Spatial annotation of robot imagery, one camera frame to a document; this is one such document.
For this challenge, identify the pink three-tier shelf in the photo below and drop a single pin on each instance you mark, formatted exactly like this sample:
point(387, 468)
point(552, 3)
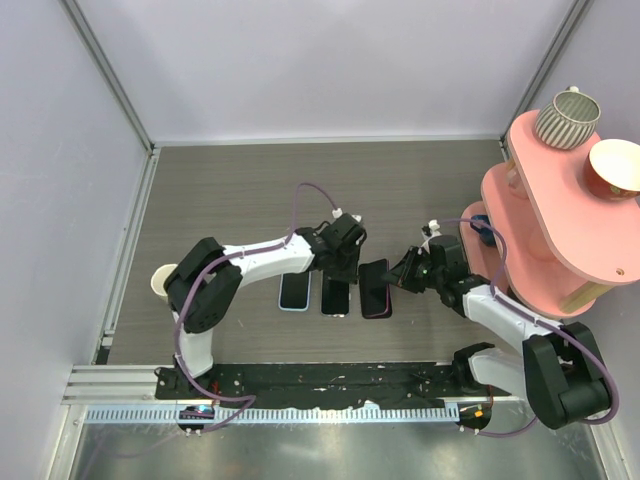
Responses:
point(565, 247)

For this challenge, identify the blue cup on shelf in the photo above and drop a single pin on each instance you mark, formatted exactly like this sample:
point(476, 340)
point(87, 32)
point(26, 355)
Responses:
point(481, 225)

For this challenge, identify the black phone case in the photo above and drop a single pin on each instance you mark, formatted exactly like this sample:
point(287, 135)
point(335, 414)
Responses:
point(389, 305)

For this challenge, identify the yellow paper cup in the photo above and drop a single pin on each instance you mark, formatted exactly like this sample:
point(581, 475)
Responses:
point(158, 279)

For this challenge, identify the red paper bowl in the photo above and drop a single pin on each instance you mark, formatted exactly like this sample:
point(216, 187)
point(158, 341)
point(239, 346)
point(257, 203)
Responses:
point(611, 170)

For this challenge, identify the clear magsafe phone case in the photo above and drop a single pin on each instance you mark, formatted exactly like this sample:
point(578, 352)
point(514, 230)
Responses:
point(349, 300)

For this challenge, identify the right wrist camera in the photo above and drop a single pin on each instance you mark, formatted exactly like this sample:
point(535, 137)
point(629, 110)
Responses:
point(429, 232)

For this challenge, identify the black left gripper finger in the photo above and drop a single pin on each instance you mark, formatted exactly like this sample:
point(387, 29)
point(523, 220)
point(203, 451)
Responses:
point(336, 272)
point(351, 265)

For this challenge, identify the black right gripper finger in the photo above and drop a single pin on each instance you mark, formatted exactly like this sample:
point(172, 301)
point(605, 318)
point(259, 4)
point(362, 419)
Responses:
point(408, 285)
point(404, 270)

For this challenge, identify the light blue phone case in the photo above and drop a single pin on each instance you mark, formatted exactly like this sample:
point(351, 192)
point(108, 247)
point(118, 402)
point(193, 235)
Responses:
point(310, 295)

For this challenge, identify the grey striped ceramic mug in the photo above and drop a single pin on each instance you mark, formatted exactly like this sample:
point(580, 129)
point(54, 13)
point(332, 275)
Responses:
point(568, 121)

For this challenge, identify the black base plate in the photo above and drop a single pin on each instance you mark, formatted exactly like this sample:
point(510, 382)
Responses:
point(328, 386)

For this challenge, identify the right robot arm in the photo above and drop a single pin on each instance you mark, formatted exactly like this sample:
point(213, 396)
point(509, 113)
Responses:
point(558, 368)

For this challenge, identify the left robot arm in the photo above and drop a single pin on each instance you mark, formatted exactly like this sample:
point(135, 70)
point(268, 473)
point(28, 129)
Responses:
point(201, 288)

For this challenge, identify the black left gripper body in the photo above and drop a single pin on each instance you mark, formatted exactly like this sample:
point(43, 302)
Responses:
point(341, 255)

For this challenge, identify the slotted aluminium cable rail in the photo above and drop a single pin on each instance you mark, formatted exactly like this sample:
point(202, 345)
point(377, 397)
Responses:
point(192, 414)

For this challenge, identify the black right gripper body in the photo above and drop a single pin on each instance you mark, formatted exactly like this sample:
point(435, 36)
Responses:
point(424, 270)

